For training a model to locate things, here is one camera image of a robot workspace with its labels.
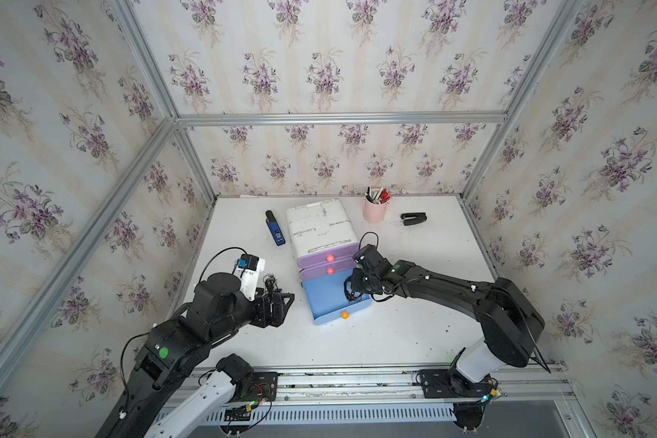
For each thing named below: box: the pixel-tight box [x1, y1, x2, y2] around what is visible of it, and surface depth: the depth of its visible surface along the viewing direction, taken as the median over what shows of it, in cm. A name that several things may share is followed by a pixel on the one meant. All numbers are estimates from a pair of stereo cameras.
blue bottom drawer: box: [302, 269, 372, 326], surface depth 90 cm
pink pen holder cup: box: [363, 197, 391, 224], surface depth 112 cm
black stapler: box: [400, 211, 428, 227], surface depth 113 cm
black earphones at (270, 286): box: [260, 272, 282, 299], surface depth 95 cm
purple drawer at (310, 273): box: [298, 259, 357, 282], surface depth 84 cm
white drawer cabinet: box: [285, 198, 359, 276], surface depth 82 cm
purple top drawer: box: [297, 242, 358, 271], surface depth 79 cm
